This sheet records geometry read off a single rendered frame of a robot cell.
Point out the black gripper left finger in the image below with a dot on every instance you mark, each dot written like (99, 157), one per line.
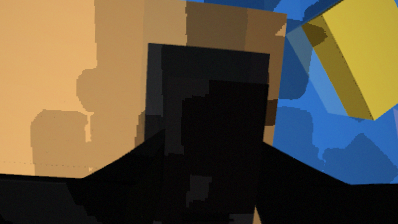
(127, 191)

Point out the yellow rectangular block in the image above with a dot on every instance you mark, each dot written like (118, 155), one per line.
(356, 42)

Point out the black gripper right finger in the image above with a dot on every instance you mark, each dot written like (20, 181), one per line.
(291, 192)

